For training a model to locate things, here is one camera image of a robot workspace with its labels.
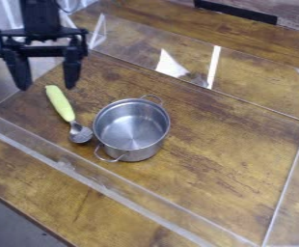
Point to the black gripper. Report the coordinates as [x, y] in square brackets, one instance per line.
[41, 27]

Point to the green handled metal spoon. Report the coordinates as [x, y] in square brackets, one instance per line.
[80, 134]

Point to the small steel pot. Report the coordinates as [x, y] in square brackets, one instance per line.
[130, 127]

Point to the black bar in background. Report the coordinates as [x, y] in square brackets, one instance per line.
[242, 13]

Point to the clear acrylic enclosure wall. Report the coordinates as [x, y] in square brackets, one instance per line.
[220, 188]

